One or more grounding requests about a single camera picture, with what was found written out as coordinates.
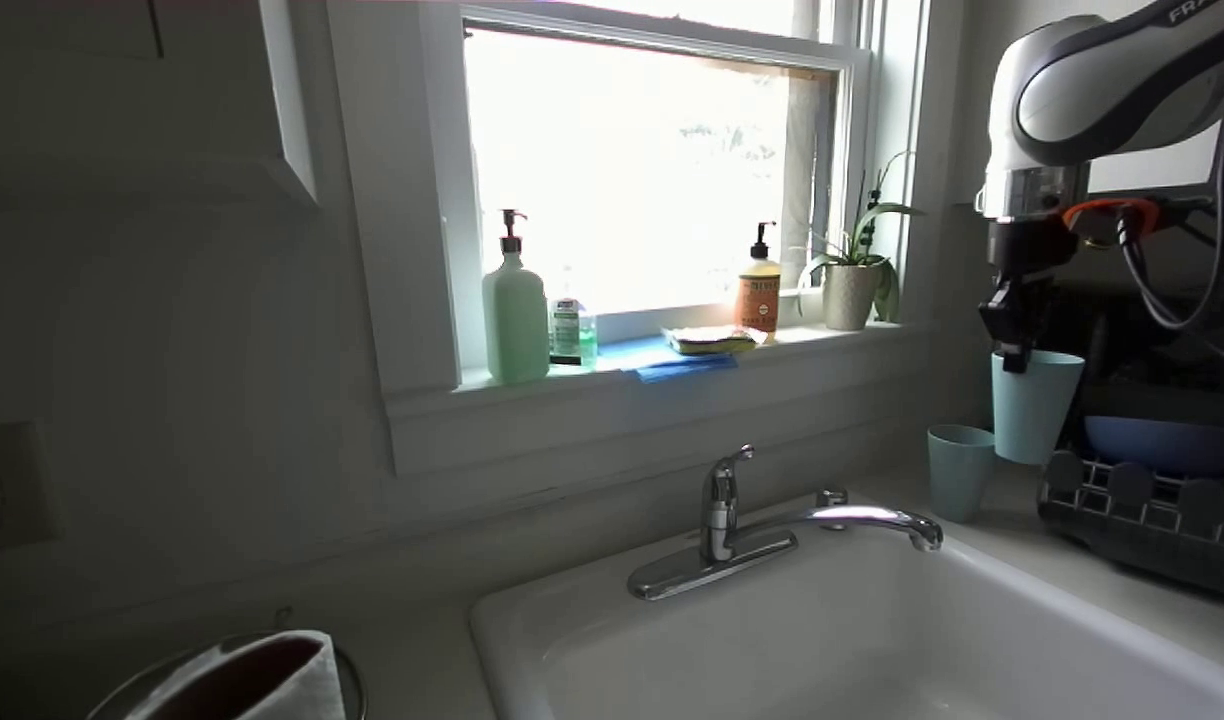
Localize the wire dish rack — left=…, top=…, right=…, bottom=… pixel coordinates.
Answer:
left=1031, top=446, right=1224, bottom=614

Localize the chrome faucet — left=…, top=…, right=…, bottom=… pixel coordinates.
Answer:
left=625, top=439, right=950, bottom=604

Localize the white framed window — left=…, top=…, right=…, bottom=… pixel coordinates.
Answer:
left=326, top=0, right=937, bottom=403

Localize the green soap pump bottle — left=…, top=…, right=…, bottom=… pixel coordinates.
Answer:
left=480, top=204, right=558, bottom=391

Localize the amber soap pump bottle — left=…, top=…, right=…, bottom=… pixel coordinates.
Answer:
left=732, top=218, right=787, bottom=335

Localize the blue bowl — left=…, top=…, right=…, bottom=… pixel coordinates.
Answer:
left=1080, top=411, right=1224, bottom=481

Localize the orchid in white pot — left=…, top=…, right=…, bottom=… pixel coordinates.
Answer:
left=805, top=153, right=929, bottom=335

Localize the teal plastic cup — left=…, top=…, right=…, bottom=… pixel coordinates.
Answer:
left=923, top=422, right=1000, bottom=527
left=988, top=349, right=1087, bottom=467

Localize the white upper cabinet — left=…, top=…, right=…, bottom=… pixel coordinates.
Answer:
left=1085, top=125, right=1224, bottom=198

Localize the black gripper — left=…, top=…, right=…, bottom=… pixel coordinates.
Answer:
left=980, top=255, right=1085, bottom=380

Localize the white ceramic sink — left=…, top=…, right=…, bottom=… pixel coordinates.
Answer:
left=470, top=512, right=1224, bottom=720

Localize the black box appliance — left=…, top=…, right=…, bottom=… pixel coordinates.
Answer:
left=1085, top=266, right=1224, bottom=433

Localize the orange cable connector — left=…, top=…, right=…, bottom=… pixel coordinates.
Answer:
left=1055, top=198, right=1164, bottom=250

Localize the blue cloth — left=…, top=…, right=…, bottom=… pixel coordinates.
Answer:
left=592, top=333, right=744, bottom=388

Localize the small green glass jar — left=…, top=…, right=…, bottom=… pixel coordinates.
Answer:
left=549, top=298, right=601, bottom=373

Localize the yellow sponge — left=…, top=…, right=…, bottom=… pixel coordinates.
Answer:
left=664, top=320, right=771, bottom=361

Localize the white wall cabinet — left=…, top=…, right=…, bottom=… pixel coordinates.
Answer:
left=0, top=0, right=326, bottom=218

